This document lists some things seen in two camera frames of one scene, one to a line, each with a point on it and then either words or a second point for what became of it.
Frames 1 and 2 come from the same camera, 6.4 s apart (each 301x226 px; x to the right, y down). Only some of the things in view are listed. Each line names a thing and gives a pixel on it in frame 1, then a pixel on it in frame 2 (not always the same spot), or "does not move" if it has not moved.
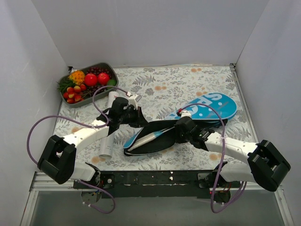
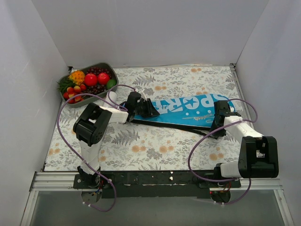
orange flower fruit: x=78 y=77 does not move
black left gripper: x=136 y=115 → x=146 y=107
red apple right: x=103 y=78 does not move
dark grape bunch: x=97 y=70 does not move
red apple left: x=91 y=79 does not move
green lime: x=111 y=82 does not move
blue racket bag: x=169 y=142 → x=195 y=113
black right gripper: x=179 y=130 → x=217 y=125
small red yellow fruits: x=74 y=94 does not move
